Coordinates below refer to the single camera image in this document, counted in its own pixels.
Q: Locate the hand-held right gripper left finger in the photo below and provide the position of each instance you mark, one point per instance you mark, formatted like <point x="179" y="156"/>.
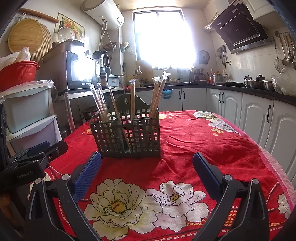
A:
<point x="89" y="176"/>

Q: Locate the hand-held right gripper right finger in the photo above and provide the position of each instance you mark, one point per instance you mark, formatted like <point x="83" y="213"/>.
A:
<point x="207" y="178"/>

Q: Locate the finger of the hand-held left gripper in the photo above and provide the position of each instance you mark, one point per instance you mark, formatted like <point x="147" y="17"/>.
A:
<point x="56" y="148"/>
<point x="39" y="148"/>

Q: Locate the grey lattice utensil basket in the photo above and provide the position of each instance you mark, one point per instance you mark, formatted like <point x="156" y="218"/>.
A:
<point x="120" y="104"/>

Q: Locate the set of wooden chopsticks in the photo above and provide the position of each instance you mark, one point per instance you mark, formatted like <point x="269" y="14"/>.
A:
<point x="132" y="99"/>

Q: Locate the row of hanging kitchen utensils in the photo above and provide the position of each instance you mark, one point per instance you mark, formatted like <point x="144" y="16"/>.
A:
<point x="286" y="51"/>

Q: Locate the grey storage drawer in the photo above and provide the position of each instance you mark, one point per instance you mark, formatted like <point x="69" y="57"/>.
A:
<point x="34" y="136"/>

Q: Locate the red floral tablecloth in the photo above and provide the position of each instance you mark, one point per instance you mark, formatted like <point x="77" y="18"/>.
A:
<point x="185" y="143"/>

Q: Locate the stacked plastic storage drawers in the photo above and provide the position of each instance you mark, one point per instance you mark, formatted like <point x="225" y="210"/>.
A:
<point x="25" y="109"/>

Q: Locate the steel stockpot with lid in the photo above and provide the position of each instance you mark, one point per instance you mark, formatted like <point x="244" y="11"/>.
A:
<point x="89" y="113"/>

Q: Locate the metal shelf table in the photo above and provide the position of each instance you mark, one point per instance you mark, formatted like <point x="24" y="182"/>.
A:
<point x="76" y="93"/>

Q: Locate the pink blanket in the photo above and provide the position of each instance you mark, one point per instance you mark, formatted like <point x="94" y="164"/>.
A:
<point x="281" y="171"/>

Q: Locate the red plastic colander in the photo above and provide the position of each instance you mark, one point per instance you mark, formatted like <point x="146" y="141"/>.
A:
<point x="18" y="76"/>

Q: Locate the white lower kitchen cabinets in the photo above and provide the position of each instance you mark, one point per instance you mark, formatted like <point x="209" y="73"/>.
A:
<point x="254" y="115"/>

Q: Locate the silver microwave oven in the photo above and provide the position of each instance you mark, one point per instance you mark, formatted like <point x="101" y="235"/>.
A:
<point x="78" y="69"/>

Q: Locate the small grey appliance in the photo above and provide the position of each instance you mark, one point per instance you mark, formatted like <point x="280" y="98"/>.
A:
<point x="113" y="80"/>

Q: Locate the black blender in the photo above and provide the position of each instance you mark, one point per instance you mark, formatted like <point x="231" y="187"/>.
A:
<point x="103" y="67"/>

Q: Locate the blue hanging plastic basket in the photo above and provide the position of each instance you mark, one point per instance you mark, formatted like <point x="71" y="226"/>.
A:
<point x="167" y="93"/>

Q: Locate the white plastic bag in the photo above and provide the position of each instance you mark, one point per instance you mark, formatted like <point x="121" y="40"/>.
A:
<point x="16" y="56"/>

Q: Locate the black kitchen countertop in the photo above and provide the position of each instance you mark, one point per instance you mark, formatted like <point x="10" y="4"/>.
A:
<point x="231" y="86"/>

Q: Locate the cluster of condiment bottles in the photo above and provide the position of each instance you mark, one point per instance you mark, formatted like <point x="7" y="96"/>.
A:
<point x="208" y="78"/>

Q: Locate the stainless steel box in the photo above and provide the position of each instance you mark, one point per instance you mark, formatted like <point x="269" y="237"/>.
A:
<point x="62" y="48"/>

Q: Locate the silver pot with lid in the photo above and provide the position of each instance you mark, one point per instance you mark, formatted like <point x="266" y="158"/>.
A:
<point x="218" y="79"/>

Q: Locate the bamboo mat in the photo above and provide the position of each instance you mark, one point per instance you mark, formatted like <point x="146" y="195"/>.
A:
<point x="46" y="44"/>

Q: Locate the small steel kettle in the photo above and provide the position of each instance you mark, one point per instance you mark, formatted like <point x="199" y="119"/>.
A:
<point x="248" y="81"/>

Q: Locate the steel cooking pots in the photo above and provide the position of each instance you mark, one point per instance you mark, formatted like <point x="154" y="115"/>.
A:
<point x="261" y="85"/>

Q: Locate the round bamboo tray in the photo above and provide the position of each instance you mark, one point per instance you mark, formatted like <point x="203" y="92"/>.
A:
<point x="24" y="37"/>

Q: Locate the white round plastic lid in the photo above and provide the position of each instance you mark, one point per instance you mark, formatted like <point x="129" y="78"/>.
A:
<point x="66" y="34"/>

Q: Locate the wooden cutting board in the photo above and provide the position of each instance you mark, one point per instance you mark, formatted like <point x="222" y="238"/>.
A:
<point x="143" y="71"/>

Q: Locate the clear plastic bag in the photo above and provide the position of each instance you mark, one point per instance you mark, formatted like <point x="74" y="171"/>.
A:
<point x="284" y="83"/>

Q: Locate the small hanging utensil rack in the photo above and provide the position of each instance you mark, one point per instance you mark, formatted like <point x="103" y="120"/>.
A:
<point x="222" y="54"/>

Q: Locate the wooden rolling pin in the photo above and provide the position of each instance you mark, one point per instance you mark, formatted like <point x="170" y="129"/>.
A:
<point x="39" y="15"/>

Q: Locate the white water heater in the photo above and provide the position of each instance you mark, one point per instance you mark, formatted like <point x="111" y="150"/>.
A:
<point x="104" y="11"/>

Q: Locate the kitchen window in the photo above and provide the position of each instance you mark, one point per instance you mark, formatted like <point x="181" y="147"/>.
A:
<point x="164" y="39"/>

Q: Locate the black range hood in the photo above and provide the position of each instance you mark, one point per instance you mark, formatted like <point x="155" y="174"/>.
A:
<point x="240" y="27"/>

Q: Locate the white upper kitchen cabinet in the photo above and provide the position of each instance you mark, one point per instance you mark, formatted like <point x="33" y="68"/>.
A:
<point x="259" y="8"/>

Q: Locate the round grey wall disc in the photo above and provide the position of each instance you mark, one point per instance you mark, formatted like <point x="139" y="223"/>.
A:
<point x="203" y="56"/>

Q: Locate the fruit wall poster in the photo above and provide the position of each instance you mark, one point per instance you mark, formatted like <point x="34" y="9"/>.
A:
<point x="69" y="23"/>

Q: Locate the silver flexible exhaust duct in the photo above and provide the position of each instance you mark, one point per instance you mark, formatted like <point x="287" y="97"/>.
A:
<point x="210" y="23"/>

